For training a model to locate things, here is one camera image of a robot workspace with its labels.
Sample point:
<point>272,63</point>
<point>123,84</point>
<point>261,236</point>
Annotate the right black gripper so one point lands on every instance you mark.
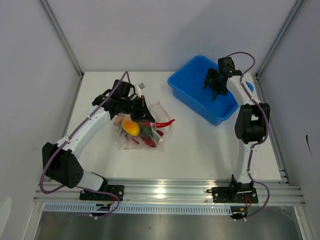
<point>212,73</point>

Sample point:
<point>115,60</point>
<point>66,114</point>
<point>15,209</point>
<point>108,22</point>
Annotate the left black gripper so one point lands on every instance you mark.
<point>143,113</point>

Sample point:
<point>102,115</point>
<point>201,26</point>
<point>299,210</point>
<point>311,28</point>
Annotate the yellow orange toy fruit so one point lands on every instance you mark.
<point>130,127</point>

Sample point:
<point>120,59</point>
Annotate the red toy chili pepper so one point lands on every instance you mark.
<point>157,124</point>

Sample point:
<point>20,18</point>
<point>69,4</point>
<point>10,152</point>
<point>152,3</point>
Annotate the clear zip top bag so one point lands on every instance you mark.
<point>160,115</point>

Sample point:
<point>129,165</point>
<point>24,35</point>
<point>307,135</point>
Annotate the green toy chili pepper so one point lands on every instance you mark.
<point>214,96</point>

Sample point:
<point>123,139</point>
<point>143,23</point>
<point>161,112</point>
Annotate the red toy lobster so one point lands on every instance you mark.
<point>125,141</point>

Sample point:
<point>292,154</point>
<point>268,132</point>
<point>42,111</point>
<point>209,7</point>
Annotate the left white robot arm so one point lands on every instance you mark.
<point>60,160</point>

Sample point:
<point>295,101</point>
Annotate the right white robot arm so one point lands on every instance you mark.
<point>251,127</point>

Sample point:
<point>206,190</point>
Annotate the blue plastic bin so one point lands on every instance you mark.
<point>187,87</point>

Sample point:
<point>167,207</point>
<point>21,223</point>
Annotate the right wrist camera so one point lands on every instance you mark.
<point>225,65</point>

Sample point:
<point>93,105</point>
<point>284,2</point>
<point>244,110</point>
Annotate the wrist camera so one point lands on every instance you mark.
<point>138,88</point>
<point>225,65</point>

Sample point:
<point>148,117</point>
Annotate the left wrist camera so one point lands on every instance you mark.
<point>138,88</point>

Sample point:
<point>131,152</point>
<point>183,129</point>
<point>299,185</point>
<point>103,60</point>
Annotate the aluminium rail frame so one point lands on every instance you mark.
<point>180,192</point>

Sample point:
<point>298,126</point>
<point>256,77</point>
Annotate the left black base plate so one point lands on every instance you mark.
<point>109,193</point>

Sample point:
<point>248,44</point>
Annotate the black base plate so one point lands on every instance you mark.
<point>225,195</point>
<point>109,193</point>

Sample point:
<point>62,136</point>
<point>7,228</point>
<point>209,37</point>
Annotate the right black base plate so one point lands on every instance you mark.
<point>225,195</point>

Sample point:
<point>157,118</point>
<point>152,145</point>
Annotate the slotted cable duct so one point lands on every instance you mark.
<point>130,208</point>

